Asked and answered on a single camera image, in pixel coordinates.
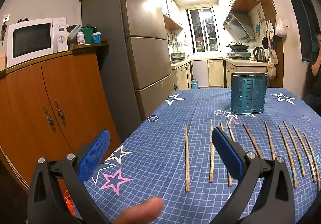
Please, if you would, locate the wooden chopstick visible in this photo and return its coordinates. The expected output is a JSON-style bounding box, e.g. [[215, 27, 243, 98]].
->
[[220, 121, 232, 188], [292, 125, 316, 183], [184, 124, 190, 192], [226, 122, 236, 142], [278, 125, 298, 189], [264, 121, 276, 160], [243, 124, 263, 159], [303, 133, 320, 192], [283, 121, 305, 177], [209, 120, 214, 183]]

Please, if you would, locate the kitchen window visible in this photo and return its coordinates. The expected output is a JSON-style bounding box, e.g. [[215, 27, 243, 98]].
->
[[187, 7, 220, 54]]

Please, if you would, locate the operator left hand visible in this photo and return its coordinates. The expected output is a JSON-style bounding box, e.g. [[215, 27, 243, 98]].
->
[[113, 197, 164, 224]]

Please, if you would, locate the orange wooden cabinet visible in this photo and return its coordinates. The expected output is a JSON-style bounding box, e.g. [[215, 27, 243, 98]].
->
[[1, 42, 121, 191]]

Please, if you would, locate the blue star grid tablecloth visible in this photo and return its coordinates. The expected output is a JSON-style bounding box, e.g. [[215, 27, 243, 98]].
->
[[84, 88, 320, 223]]

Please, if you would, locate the seated man in black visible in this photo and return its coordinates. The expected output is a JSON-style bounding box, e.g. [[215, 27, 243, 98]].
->
[[303, 32, 320, 115]]

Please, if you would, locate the teal perforated utensil holder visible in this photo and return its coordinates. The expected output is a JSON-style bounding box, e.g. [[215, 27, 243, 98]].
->
[[231, 72, 268, 115]]

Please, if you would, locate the blue water bottle on floor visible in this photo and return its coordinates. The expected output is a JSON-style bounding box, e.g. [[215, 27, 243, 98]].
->
[[191, 78, 198, 89]]

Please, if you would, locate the electric kettle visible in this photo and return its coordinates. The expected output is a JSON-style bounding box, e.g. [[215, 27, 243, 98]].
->
[[253, 47, 266, 63]]

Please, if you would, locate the gas stove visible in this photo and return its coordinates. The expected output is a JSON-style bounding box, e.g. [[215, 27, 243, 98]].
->
[[227, 52, 251, 59]]

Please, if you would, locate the black wok pan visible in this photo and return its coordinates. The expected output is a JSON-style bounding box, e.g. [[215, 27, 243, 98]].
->
[[222, 44, 249, 53]]

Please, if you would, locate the white microwave oven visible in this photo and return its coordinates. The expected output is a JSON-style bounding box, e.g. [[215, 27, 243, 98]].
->
[[6, 17, 68, 68]]

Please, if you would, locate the white medicine bottle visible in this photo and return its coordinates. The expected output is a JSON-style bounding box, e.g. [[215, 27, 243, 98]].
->
[[77, 31, 85, 45]]

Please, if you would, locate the white plastic bag hanging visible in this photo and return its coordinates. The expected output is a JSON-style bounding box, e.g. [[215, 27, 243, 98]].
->
[[275, 15, 287, 38]]

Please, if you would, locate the toaster oven on counter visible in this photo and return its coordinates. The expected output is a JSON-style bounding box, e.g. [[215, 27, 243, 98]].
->
[[170, 52, 186, 61]]

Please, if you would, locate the blue lidded cup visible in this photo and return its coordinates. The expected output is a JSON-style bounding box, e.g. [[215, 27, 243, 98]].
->
[[92, 32, 101, 44]]

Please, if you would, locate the green box on cabinet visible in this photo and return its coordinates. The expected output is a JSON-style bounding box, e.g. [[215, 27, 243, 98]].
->
[[82, 27, 94, 44]]

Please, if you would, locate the range hood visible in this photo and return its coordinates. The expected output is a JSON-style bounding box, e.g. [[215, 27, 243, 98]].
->
[[223, 0, 259, 42]]

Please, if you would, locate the silver refrigerator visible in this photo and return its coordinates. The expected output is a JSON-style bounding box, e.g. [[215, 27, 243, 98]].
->
[[80, 0, 174, 140]]

